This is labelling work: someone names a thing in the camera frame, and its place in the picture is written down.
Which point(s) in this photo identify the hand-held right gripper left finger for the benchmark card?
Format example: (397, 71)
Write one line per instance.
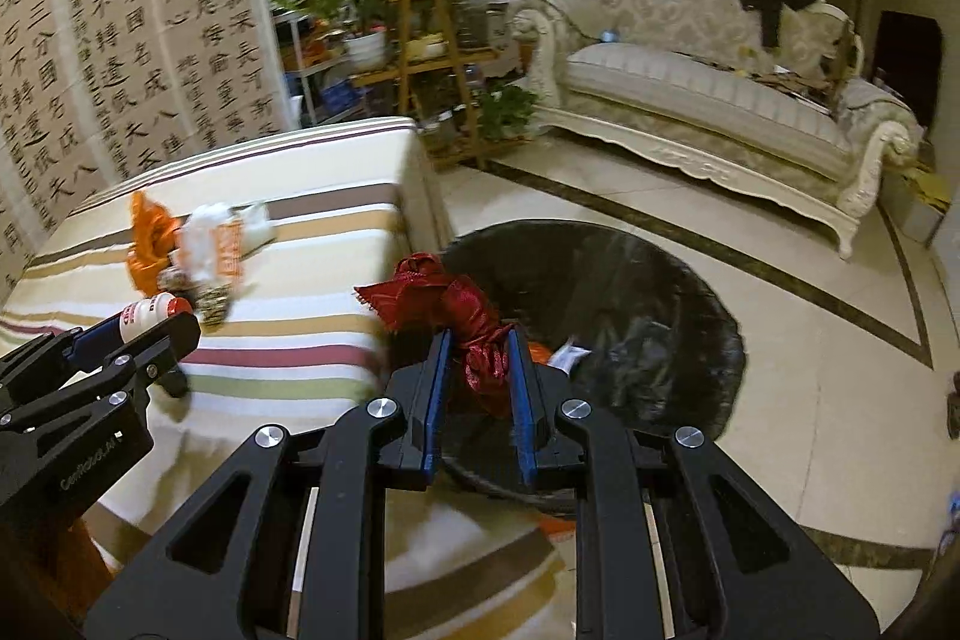
(430, 407)

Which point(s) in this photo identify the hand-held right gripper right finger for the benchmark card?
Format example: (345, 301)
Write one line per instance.
(526, 411)

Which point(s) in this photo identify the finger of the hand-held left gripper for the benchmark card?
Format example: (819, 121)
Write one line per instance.
(161, 340)
(94, 344)

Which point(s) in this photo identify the white bottle with red cap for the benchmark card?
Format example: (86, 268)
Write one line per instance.
(150, 312)

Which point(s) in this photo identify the red wrapper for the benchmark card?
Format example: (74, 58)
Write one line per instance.
(465, 310)

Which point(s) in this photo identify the orange plastic wrapper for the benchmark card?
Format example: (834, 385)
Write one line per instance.
(148, 235)

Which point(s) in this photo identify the bin with black bag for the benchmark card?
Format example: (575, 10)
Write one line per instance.
(660, 310)

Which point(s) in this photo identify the dark patterned snack packet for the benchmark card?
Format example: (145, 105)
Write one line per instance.
(214, 304)

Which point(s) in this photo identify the white paper scrap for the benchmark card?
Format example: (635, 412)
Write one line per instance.
(570, 355)

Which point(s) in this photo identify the white wrapper with orange print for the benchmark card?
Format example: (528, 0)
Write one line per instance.
(206, 242)

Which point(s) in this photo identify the striped tablecloth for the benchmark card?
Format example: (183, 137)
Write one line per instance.
(315, 212)

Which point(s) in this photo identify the white metal shelf rack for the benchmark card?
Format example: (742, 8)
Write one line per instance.
(296, 78)

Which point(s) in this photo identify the blue storage box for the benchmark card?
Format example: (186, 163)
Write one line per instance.
(337, 100)

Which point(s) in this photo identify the small green floor plant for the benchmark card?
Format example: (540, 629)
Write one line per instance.
(506, 108)

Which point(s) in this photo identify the white plant pot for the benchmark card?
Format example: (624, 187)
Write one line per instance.
(366, 51)

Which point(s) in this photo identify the cream ornate sofa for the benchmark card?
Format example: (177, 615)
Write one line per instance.
(675, 78)

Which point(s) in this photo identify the wooden plant stand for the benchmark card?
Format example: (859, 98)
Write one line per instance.
(412, 21)

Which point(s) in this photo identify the cardboard box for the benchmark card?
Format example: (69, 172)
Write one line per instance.
(919, 197)

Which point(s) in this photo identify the calligraphy wall poster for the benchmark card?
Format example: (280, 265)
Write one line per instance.
(150, 10)

